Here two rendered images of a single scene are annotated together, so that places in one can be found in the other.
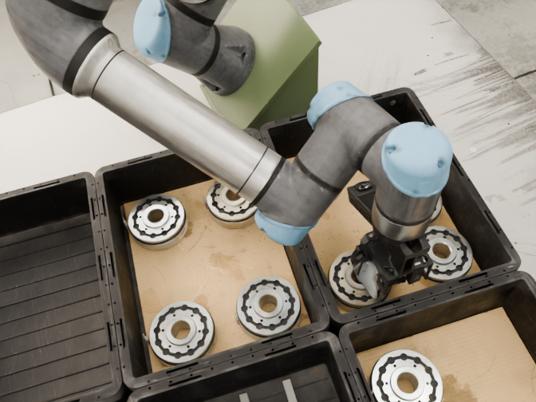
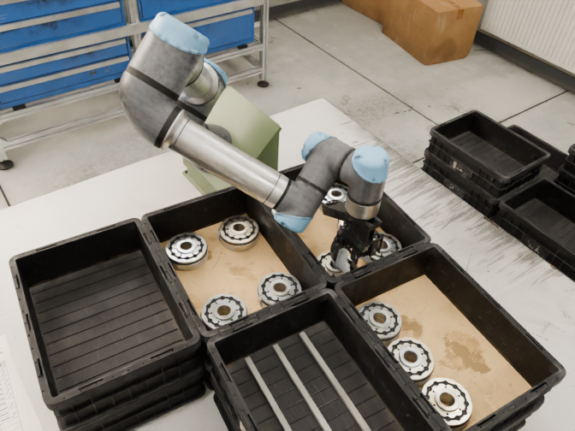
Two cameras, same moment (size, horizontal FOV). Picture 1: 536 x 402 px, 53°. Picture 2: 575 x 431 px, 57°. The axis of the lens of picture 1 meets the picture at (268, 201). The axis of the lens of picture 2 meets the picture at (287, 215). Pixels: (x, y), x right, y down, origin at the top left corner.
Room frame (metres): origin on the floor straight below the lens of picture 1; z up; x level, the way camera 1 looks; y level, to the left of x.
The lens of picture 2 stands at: (-0.39, 0.29, 1.84)
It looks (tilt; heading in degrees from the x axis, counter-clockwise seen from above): 44 degrees down; 339
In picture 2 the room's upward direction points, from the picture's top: 4 degrees clockwise
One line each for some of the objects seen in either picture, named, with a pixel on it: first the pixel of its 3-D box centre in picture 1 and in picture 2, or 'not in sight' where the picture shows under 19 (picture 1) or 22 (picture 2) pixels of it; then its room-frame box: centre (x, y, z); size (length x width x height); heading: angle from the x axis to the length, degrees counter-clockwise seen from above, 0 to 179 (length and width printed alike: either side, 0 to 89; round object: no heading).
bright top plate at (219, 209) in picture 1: (234, 196); (239, 229); (0.55, 0.06, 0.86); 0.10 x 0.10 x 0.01
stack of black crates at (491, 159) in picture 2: not in sight; (473, 183); (1.03, -1.12, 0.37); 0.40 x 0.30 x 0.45; 17
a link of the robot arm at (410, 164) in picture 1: (410, 172); (367, 174); (0.36, -0.17, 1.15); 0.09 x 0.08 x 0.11; 31
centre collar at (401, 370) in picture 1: (407, 383); (379, 318); (0.19, -0.17, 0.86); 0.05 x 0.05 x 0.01
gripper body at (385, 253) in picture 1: (396, 245); (359, 230); (0.35, -0.17, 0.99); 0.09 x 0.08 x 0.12; 15
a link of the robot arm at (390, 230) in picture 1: (403, 210); (364, 202); (0.36, -0.17, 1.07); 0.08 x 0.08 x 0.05
